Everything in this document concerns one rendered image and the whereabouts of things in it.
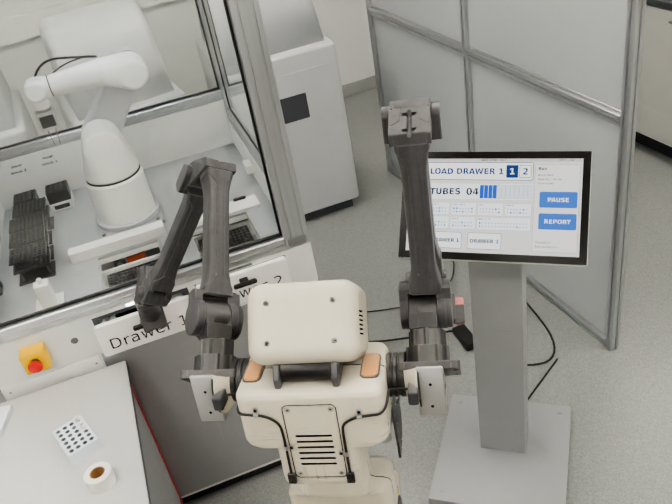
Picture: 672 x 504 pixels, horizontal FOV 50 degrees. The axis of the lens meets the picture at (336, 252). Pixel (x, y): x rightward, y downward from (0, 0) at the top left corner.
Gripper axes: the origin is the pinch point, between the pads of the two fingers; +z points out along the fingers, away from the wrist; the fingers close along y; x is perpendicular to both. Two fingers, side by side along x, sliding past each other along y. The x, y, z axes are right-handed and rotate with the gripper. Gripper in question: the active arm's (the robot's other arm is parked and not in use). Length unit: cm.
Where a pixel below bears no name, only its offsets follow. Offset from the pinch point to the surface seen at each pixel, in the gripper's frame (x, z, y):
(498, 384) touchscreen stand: -99, 28, -50
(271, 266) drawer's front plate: -38.0, 1.9, 6.0
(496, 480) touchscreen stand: -91, 50, -78
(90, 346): 21.0, 9.9, 2.8
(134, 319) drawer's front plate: 5.6, 0.2, 3.0
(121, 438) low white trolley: 17.4, -4.1, -29.9
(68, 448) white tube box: 30.6, -6.0, -27.9
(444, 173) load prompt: -90, -28, 5
